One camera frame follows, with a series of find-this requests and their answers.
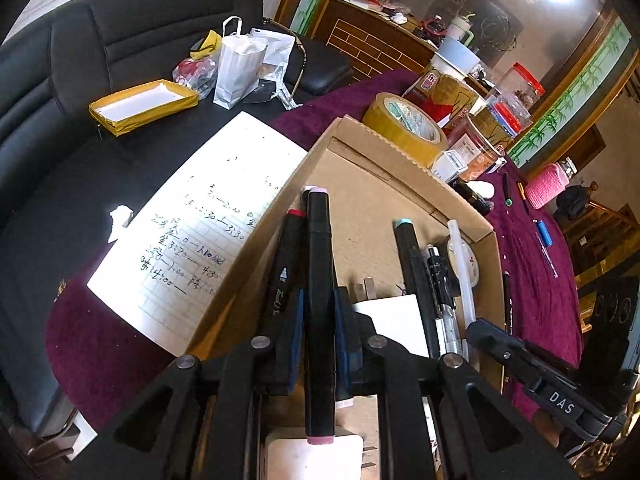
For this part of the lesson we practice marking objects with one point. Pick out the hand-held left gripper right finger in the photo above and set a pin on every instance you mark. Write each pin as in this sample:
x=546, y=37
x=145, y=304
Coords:
x=342, y=335

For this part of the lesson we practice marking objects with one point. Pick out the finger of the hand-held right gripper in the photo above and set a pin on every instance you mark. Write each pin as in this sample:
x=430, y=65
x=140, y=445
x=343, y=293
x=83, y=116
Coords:
x=500, y=345

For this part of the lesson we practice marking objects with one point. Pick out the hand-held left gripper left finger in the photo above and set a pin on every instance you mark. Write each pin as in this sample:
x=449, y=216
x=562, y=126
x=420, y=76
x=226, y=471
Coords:
x=298, y=317

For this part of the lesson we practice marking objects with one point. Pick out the black marker pale pink cap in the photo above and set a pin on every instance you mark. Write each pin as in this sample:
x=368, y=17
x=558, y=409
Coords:
x=319, y=285

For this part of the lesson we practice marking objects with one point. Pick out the white power adapter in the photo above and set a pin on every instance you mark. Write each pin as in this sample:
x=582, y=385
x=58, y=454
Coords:
x=395, y=317
x=290, y=460

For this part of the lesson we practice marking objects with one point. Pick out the black marker red cap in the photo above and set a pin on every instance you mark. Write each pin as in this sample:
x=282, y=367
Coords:
x=287, y=260

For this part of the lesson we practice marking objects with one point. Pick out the black clear barrel pen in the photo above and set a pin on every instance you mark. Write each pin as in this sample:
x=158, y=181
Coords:
x=440, y=285

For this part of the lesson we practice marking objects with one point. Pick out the cardboard box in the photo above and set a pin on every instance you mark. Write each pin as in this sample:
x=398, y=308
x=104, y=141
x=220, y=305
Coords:
x=360, y=200

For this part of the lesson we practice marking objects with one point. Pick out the thin black pen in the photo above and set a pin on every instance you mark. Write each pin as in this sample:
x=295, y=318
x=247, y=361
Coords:
x=506, y=305

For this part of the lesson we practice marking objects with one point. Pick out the maroon tablecloth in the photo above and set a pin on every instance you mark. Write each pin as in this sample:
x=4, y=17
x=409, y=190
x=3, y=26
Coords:
x=535, y=290

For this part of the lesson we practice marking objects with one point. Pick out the clear white pen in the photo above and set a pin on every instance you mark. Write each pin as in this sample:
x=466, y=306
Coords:
x=463, y=290

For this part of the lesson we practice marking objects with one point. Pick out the white round disc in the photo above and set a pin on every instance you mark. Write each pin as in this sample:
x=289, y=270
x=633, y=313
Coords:
x=474, y=265

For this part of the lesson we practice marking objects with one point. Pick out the black marker light blue cap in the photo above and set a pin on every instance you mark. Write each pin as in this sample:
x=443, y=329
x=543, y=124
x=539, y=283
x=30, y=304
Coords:
x=412, y=270

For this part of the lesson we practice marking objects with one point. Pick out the blue cylinder battery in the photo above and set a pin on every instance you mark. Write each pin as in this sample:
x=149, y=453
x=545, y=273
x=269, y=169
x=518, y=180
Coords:
x=544, y=232

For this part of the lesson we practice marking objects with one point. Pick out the handwritten notebook paper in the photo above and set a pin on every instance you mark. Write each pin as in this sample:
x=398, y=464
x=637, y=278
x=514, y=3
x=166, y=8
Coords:
x=200, y=220

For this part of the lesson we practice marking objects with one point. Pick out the small black item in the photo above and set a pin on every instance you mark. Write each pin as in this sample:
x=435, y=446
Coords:
x=472, y=199

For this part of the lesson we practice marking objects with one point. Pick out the small gold tube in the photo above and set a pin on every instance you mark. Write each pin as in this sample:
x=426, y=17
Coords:
x=522, y=195

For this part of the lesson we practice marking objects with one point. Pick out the black marker green end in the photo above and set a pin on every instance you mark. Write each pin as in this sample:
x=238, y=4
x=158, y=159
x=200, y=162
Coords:
x=507, y=192

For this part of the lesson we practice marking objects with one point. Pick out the white oval object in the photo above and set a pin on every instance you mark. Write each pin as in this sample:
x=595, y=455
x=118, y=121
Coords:
x=485, y=190

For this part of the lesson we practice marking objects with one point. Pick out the dark bag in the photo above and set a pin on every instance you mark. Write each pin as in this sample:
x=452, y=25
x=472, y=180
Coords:
x=575, y=202

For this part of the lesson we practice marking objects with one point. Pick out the pink thread cone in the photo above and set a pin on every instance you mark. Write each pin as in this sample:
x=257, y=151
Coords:
x=545, y=187

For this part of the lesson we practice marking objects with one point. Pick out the small white box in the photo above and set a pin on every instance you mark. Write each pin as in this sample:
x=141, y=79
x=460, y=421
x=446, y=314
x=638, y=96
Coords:
x=450, y=162

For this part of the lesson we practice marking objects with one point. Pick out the clear glass jar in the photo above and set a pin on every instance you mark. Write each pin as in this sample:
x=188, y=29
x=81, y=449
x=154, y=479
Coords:
x=567, y=166

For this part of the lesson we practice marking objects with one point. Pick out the clear jar gold orange label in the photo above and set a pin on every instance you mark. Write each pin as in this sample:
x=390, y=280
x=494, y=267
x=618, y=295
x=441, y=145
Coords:
x=477, y=150

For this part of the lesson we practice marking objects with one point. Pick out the crumpled white paper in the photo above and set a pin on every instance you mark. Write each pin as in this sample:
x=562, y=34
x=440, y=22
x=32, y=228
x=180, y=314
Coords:
x=120, y=220

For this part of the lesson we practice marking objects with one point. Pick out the yellow packing tape roll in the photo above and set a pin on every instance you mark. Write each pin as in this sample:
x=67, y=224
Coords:
x=385, y=120

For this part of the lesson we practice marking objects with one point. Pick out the clear box red blue contents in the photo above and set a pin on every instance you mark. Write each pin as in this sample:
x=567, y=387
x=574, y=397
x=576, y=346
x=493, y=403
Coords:
x=507, y=112

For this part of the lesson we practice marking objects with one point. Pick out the white paper bag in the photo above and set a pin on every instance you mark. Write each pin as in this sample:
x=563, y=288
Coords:
x=235, y=75

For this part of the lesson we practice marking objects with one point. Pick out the gold red food box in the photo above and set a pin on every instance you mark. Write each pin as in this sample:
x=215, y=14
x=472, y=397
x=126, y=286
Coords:
x=447, y=90

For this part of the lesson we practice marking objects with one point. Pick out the clear jar red lid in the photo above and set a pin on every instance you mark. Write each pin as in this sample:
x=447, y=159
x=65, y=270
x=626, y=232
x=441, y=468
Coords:
x=520, y=85

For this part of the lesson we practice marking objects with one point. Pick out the yellow cardboard tray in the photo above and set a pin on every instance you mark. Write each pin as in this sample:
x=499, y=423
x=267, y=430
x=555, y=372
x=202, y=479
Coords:
x=125, y=122

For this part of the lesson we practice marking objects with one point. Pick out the plastic bag red items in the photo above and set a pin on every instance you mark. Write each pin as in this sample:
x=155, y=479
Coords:
x=192, y=72

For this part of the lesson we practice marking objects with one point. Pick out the white clear plastic pouch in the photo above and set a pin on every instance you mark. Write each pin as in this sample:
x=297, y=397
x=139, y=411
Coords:
x=277, y=50

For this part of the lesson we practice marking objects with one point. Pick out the wooden cabinet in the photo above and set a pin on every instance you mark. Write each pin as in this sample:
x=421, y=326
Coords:
x=370, y=45

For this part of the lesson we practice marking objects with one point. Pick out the yellow black pouch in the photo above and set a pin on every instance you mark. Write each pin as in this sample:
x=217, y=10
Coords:
x=210, y=42

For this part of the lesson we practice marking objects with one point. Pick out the light blue bowl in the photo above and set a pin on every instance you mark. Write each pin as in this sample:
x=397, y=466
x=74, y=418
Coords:
x=457, y=55

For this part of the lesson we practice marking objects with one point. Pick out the white green cup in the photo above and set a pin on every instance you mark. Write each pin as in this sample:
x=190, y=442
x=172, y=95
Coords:
x=462, y=27

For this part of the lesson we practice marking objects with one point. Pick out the black leather sofa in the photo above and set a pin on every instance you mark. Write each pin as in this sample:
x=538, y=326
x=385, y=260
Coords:
x=75, y=60

